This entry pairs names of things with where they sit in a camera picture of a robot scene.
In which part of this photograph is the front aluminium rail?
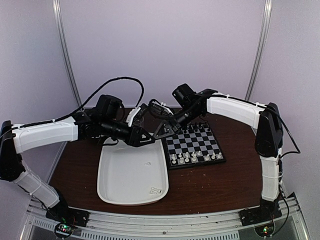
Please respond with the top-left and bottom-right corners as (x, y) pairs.
(18, 197), (311, 240)

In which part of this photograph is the black chess pieces row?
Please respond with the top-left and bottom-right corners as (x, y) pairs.
(180, 122), (210, 134)

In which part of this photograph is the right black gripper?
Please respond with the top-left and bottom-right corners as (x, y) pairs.
(153, 105), (202, 140)

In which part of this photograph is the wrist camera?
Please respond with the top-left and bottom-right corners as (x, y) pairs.
(148, 99), (174, 117)
(125, 103), (148, 127)

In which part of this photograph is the clear drinking glass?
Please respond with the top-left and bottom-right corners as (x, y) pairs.
(133, 117), (144, 128)

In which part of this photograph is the left aluminium frame post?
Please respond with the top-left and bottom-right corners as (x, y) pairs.
(52, 0), (82, 107)

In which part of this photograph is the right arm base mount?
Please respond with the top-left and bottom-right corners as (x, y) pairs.
(239, 206), (282, 227)

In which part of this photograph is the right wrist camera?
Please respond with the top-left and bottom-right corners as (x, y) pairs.
(148, 99), (174, 117)

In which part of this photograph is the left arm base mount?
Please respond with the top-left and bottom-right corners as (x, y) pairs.
(45, 207), (90, 227)

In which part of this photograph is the white chess piece pair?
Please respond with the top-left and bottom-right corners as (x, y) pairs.
(149, 187), (162, 195)

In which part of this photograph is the aluminium frame post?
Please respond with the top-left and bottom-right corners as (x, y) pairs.
(52, 0), (82, 107)
(245, 0), (273, 101)

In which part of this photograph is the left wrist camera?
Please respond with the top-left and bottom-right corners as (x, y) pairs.
(125, 103), (148, 127)

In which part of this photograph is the black and white chessboard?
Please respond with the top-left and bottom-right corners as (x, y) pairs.
(161, 126), (226, 170)

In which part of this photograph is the white rectangular tray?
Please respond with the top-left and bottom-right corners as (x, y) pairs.
(97, 138), (169, 206)

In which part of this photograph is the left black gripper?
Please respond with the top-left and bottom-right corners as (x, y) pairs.
(100, 117), (156, 148)

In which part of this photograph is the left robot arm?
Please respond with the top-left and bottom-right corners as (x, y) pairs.
(0, 94), (155, 222)

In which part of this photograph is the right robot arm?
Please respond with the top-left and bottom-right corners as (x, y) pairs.
(148, 83), (284, 221)

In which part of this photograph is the right aluminium frame post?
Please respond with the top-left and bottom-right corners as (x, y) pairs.
(245, 0), (273, 101)

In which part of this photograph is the white chess queen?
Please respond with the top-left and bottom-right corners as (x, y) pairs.
(191, 155), (197, 162)

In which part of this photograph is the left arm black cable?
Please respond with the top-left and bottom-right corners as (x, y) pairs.
(54, 76), (145, 123)

